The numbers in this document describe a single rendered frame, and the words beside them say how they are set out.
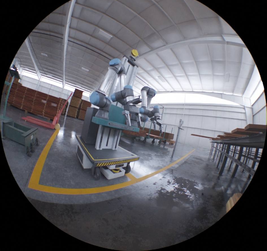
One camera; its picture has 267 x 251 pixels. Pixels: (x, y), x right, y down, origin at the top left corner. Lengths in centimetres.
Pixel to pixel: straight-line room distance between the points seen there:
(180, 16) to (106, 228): 709
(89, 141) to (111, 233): 109
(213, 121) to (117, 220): 1138
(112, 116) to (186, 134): 1079
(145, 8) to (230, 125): 1257
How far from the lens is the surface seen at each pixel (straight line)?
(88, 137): 123
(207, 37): 685
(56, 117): 299
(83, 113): 983
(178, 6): 627
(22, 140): 155
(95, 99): 78
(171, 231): 87
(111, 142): 129
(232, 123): 1194
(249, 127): 76
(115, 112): 112
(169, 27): 679
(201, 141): 1115
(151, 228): 83
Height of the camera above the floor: 72
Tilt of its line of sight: 6 degrees up
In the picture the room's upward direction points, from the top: 14 degrees clockwise
